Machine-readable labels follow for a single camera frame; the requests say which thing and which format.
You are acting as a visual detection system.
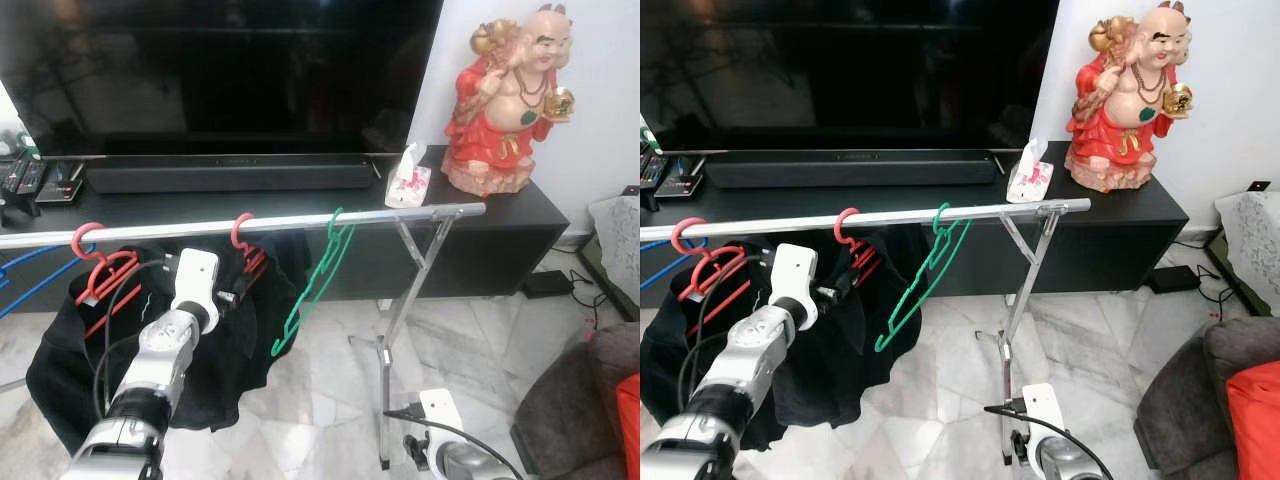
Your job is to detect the small black media box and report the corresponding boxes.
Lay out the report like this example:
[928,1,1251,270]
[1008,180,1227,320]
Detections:
[36,160,85,206]
[655,160,706,198]

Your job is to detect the white lace covered side table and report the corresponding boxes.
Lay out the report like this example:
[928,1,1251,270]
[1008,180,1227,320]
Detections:
[1213,190,1280,286]
[588,195,641,301]

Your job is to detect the dark grey fabric sofa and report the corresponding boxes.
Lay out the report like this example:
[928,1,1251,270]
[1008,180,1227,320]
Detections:
[510,320,641,480]
[1135,318,1280,480]

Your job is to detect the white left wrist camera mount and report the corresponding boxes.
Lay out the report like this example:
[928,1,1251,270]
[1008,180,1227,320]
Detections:
[768,243,819,309]
[170,248,221,313]

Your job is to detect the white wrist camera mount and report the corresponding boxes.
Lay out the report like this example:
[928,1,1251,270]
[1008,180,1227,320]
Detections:
[768,243,819,309]
[417,388,467,449]
[170,248,221,313]
[1020,383,1067,446]

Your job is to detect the black television console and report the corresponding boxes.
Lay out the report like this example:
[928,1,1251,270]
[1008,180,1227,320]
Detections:
[640,140,1190,299]
[0,143,570,304]

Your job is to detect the red laughing Buddha statue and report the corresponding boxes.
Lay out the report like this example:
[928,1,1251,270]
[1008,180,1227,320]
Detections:
[441,4,577,198]
[1064,2,1195,194]

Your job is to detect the red cushion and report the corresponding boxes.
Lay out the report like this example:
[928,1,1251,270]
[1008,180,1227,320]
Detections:
[1225,360,1280,480]
[614,372,641,480]

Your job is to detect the pink white tissue pack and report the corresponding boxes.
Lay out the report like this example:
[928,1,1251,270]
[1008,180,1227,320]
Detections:
[1006,137,1054,204]
[384,142,433,209]

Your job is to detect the black printed T-shirt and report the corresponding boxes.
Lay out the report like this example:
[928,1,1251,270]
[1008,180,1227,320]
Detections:
[640,235,906,451]
[26,238,301,453]

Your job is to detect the black flat screen television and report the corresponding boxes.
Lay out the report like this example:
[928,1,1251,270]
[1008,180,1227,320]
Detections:
[0,0,445,159]
[640,0,1061,153]

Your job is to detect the silver metal clothes rack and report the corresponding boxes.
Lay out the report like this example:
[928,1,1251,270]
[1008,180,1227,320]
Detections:
[0,202,489,471]
[640,198,1094,469]

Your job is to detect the green plastic hanger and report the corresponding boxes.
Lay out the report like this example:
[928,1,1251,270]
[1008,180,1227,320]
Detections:
[271,207,357,359]
[874,202,973,353]

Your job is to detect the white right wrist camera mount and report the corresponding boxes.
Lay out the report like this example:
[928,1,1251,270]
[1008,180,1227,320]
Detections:
[417,388,467,449]
[1020,383,1067,446]

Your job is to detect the black soundbar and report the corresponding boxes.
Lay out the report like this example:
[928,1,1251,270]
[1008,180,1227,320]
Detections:
[703,148,1000,190]
[84,154,378,194]

